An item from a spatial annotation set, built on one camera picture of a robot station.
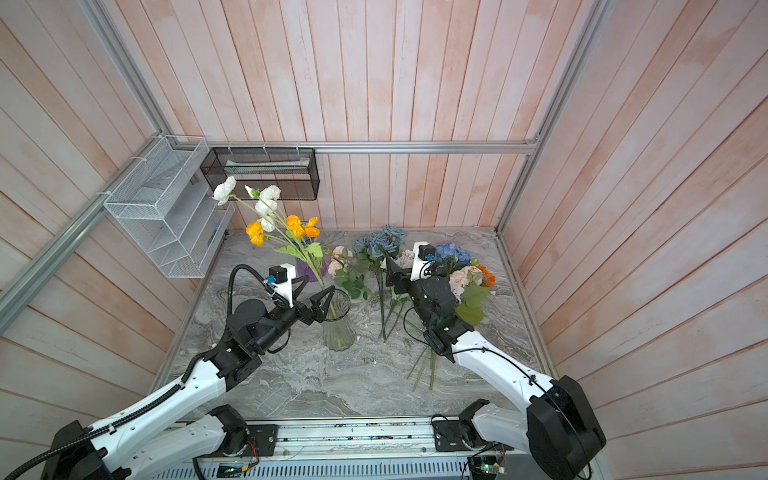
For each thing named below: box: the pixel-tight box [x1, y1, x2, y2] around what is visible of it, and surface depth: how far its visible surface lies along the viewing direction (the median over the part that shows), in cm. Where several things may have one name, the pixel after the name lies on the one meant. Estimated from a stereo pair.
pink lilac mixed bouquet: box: [328, 246, 415, 300], surface depth 106 cm
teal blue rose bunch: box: [353, 225, 407, 342], surface depth 103 cm
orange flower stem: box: [478, 264, 497, 287], surface depth 100 cm
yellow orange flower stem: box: [246, 215, 325, 290], surface depth 70 cm
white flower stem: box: [212, 176, 302, 256], surface depth 69 cm
